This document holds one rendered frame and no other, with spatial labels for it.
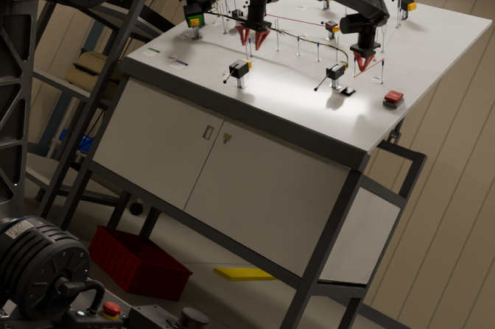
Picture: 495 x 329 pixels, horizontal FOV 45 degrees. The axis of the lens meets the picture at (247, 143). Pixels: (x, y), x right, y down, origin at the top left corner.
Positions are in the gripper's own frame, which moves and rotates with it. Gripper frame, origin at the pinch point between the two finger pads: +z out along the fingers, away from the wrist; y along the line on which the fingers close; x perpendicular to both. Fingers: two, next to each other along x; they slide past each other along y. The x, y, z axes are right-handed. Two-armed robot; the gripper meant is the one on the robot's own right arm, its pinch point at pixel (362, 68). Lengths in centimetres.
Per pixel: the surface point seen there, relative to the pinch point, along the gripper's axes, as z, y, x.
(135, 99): 30, 40, -83
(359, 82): 9.1, -7.2, -4.6
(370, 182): 29.7, 18.4, 21.0
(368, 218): 48, 14, 21
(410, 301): 216, -122, -10
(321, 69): 9.4, -5.7, -21.7
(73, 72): 30, 45, -123
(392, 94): 6.4, -2.6, 12.3
